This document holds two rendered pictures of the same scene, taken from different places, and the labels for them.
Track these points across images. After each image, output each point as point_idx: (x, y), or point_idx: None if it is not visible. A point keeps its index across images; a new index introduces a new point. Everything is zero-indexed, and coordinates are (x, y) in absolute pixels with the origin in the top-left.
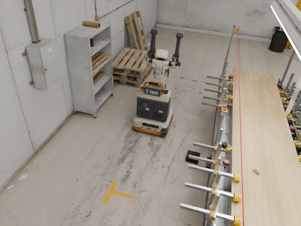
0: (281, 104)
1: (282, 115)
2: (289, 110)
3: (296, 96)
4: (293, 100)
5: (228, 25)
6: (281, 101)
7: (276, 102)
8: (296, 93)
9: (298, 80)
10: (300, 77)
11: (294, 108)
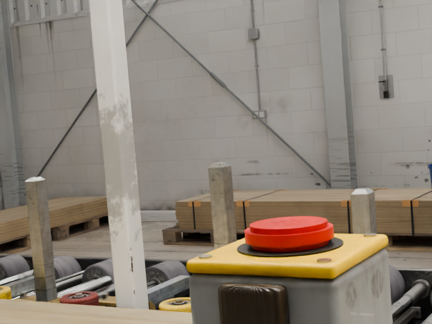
0: (48, 305)
1: (168, 319)
2: (143, 286)
3: (134, 168)
4: (133, 200)
5: None
6: (10, 301)
7: (3, 312)
8: (126, 142)
9: (97, 58)
10: (98, 28)
11: (107, 295)
